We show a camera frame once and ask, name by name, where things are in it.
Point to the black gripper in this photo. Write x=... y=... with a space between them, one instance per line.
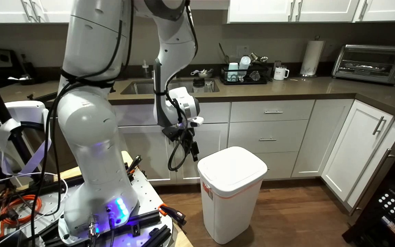
x=184 y=138

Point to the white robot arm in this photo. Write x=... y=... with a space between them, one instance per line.
x=97 y=44

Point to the white robot base cart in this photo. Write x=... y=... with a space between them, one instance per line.
x=147 y=215

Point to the white trash bin lid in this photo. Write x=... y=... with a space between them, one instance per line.
x=229 y=171

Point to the white plastic trash bin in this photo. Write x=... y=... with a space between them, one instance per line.
x=225 y=219

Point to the black dish rack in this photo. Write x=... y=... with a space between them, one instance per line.
x=233 y=75

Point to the steel kitchen sink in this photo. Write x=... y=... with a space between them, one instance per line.
x=192 y=87

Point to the white mug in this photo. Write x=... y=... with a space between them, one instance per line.
x=281 y=73

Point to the white paper towel roll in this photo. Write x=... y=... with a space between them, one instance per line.
x=311 y=58

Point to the black oven with control panel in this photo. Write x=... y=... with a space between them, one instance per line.
x=374 y=217

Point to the silver toaster oven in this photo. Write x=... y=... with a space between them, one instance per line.
x=372 y=64

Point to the white upper cabinets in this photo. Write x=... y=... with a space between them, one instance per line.
x=236 y=12

